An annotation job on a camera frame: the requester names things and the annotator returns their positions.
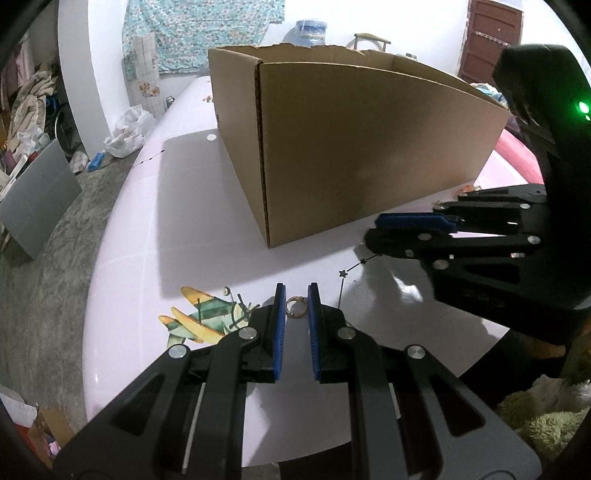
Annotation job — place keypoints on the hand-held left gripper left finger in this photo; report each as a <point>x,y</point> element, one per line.
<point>280,332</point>

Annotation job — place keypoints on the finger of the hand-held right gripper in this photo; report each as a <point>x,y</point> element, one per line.
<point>397,242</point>
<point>415,222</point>

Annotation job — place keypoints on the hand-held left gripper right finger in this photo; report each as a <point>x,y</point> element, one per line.
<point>314,332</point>

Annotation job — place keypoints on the brown cardboard box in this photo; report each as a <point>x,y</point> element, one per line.
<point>346,138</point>

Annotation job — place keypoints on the pink floral blanket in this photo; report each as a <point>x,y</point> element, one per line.
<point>519,159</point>

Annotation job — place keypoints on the blue floral pillow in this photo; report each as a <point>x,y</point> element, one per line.
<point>489,94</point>

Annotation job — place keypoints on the brown door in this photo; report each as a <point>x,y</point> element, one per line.
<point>489,41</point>

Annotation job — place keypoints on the wooden chair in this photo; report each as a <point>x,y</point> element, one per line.
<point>371,38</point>

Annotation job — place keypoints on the person's fluffy garment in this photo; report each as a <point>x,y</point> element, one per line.
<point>549,420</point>

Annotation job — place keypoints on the blue water jug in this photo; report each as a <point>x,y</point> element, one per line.
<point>309,33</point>

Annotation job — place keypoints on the open floor cardboard box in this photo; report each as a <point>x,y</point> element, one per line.
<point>53,434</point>

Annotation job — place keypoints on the white plastic bag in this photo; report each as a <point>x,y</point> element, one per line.
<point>129,134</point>

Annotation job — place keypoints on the blue plastic item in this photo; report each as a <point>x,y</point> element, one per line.
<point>97,162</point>

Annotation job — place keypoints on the green can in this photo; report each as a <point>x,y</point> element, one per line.
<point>169,103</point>

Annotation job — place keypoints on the grey board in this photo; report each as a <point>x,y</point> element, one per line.
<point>37,198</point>

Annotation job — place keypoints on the turquoise patterned cloth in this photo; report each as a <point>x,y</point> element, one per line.
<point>203,27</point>

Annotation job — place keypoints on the white floral cloth cover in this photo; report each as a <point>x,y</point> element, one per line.
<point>143,78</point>

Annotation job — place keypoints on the spoked wheel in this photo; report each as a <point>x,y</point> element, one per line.
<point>62,122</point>

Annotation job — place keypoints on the pile of clothes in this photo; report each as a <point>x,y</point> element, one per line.
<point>30,110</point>

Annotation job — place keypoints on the hanging pink clothes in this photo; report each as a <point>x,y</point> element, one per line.
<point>21,67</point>

